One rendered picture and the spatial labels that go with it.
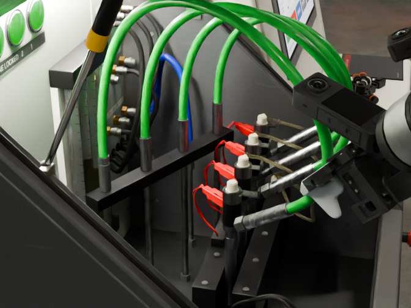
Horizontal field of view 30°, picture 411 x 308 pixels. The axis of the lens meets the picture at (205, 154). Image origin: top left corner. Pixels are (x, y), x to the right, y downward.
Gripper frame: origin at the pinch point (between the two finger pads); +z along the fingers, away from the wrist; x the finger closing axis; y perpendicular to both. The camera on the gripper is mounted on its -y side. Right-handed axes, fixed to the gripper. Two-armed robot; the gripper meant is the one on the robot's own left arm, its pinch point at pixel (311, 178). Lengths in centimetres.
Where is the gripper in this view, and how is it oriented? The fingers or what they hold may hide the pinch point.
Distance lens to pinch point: 95.1
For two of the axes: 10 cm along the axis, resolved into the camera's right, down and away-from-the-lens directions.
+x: 7.5, -4.9, 4.5
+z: -3.2, 3.3, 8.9
